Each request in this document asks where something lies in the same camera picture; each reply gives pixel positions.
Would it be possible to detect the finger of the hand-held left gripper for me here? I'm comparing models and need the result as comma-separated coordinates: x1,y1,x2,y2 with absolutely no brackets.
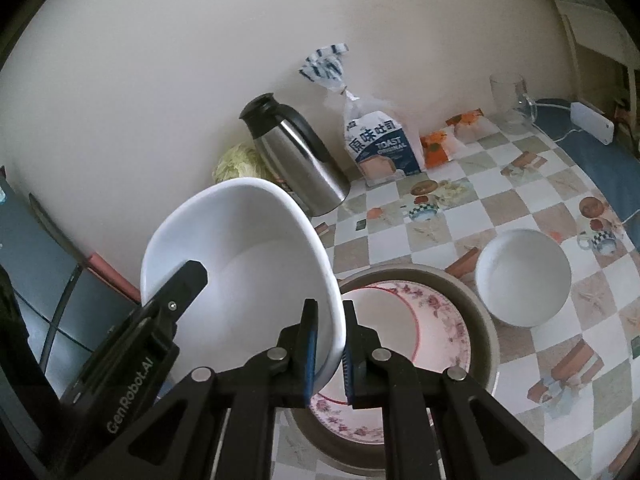
140,260,209,333

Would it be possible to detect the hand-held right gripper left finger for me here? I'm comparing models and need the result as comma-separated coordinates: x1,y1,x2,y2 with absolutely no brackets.
92,299,321,480

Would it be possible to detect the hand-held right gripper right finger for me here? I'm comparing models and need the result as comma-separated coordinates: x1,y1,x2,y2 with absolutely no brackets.
341,300,586,480

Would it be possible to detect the pink floral rimmed plate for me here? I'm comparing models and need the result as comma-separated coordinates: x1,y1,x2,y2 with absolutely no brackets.
307,281,472,446

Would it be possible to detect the scalloped white bowl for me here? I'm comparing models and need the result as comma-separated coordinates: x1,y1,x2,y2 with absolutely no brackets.
140,177,347,386

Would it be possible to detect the large stainless steel plate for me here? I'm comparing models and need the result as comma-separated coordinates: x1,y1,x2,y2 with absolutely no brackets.
280,262,501,471

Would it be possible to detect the plain white bowl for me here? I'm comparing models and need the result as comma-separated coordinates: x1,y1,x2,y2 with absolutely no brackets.
475,228,572,329

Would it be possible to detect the napa cabbage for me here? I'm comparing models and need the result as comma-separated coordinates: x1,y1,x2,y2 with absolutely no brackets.
215,142,273,184

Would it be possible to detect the dark blue flat case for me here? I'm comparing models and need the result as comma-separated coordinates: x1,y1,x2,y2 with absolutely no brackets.
0,165,143,386

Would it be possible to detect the stainless steel thermos jug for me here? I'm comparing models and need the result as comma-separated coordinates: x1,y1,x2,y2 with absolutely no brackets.
238,92,352,217

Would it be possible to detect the checkered printed tablecloth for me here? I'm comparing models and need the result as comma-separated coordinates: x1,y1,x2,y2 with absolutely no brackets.
270,110,640,480

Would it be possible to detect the bagged toast bread loaf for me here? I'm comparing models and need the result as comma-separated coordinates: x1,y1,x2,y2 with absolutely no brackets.
299,42,423,188

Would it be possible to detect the orange snack packet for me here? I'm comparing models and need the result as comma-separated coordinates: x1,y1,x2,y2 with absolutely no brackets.
445,108,493,143
419,130,458,170

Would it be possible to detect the clear glass cup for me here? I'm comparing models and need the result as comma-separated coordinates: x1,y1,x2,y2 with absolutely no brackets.
489,72,538,133

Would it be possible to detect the blue cloth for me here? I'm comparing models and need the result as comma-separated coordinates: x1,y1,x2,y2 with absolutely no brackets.
532,97,640,211

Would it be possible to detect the white power adapter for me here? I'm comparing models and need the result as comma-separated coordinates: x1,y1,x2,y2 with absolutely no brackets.
570,101,615,146

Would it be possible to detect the white wooden chair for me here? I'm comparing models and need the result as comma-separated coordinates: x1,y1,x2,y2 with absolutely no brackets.
554,0,640,111

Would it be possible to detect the white cable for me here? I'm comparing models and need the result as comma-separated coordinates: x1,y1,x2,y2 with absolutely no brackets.
532,101,576,143

